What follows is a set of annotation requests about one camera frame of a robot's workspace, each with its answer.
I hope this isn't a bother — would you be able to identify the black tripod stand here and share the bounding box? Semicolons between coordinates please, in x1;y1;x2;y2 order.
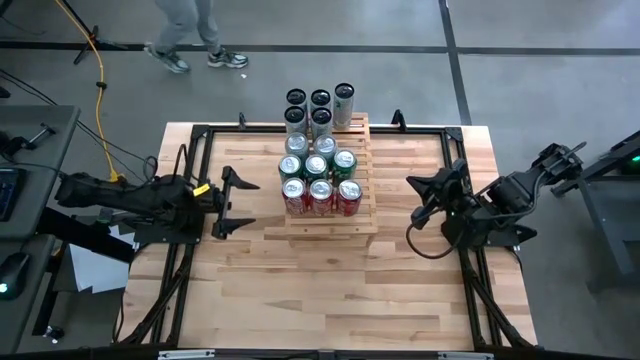
59;0;129;65

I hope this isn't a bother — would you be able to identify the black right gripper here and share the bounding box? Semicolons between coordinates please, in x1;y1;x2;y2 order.
405;158;474;232

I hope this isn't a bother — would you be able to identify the pink and silver can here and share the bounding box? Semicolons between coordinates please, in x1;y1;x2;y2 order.
313;133;339;157
284;131;310;157

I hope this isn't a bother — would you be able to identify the grey desk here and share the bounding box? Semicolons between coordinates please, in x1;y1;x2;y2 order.
0;104;81;354

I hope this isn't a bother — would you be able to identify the black tool on desk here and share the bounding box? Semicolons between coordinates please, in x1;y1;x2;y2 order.
0;122;57;156

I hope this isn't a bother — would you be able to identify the black keyboard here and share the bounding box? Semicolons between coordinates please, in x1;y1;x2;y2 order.
0;167;27;222

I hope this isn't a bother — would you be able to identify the red soda can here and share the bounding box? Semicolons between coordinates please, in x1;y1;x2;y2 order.
307;178;335;218
281;177;308;217
335;179;364;218

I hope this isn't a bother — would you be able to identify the yellow power cable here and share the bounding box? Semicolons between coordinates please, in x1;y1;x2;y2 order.
53;0;129;185

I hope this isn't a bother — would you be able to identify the person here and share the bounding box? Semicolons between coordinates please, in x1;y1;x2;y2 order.
143;0;250;75

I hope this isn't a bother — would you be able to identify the black computer mouse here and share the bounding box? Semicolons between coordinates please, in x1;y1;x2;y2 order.
0;252;31;300

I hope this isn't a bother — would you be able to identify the grey side table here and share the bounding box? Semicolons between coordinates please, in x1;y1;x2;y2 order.
549;129;640;291

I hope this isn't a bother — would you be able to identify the wooden slatted shelf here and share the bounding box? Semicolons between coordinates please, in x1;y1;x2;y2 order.
283;111;380;250

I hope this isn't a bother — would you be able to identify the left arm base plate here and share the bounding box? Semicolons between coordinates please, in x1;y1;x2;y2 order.
133;219;206;246

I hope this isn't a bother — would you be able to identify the green soda can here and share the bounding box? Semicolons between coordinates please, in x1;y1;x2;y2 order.
303;153;330;182
331;148;358;186
277;153;304;182

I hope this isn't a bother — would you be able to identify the black caster wheel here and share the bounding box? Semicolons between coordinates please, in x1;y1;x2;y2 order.
42;324;66;344

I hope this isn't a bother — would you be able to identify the black metal beam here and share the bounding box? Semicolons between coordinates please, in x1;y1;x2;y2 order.
37;205;137;265

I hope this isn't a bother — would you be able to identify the white paper sheet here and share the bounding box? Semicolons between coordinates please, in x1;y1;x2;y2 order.
68;224;137;294

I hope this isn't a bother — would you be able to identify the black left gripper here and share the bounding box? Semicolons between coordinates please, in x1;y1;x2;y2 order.
197;165;261;240

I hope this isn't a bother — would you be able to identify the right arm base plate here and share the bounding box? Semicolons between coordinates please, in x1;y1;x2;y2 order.
447;207;539;247

